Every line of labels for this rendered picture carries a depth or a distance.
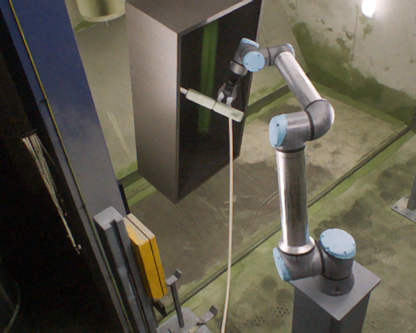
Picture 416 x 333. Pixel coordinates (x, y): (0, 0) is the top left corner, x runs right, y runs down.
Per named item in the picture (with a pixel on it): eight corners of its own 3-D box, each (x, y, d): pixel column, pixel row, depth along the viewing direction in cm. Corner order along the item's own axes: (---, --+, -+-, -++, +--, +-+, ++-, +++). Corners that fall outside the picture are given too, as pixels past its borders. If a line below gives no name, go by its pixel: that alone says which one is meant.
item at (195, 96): (248, 104, 253) (243, 115, 232) (244, 111, 255) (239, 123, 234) (167, 67, 254) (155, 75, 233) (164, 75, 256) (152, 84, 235)
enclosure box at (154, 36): (137, 173, 300) (123, 0, 211) (203, 129, 331) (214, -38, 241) (174, 205, 285) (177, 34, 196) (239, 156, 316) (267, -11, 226)
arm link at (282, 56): (346, 115, 168) (289, 37, 219) (313, 121, 167) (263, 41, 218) (343, 141, 176) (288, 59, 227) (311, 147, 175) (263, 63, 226)
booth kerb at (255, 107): (63, 226, 338) (57, 214, 330) (61, 225, 339) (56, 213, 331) (308, 82, 459) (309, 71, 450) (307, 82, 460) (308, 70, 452)
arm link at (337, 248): (358, 275, 202) (363, 249, 191) (320, 283, 201) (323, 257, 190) (344, 248, 214) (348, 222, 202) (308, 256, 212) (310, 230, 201)
